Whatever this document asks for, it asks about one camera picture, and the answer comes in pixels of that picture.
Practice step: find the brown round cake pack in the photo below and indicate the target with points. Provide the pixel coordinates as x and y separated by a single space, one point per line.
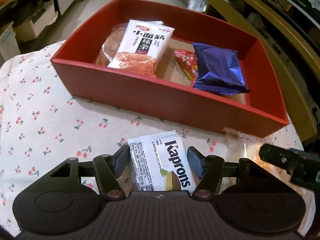
111 45

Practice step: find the white storage bin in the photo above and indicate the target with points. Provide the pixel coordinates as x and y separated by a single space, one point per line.
43 16

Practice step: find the long dark coffee table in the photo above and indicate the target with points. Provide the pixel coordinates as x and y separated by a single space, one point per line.
17 11

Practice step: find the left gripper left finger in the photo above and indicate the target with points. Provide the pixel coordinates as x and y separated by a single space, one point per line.
108 168

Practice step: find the wooden TV cabinet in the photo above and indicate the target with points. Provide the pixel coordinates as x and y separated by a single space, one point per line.
294 58

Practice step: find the white Kaprons wafer pack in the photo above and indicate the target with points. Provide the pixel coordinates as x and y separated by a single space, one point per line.
160 163

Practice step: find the white spicy strip snack pack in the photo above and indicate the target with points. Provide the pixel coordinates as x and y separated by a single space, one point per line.
141 48

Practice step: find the cherry print tablecloth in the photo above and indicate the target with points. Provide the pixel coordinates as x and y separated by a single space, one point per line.
42 125

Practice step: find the red cardboard box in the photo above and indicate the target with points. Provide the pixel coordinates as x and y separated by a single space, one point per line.
262 114

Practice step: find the white plastic bag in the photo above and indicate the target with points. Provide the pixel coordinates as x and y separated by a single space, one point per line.
197 5

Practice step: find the clear round cake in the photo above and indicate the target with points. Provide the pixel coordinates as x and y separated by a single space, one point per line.
242 145

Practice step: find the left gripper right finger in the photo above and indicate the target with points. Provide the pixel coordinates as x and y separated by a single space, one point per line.
209 171

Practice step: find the red snack bag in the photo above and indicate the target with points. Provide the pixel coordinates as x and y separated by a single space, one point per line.
187 61

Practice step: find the blue foil snack pack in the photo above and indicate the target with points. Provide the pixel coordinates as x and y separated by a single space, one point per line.
219 70

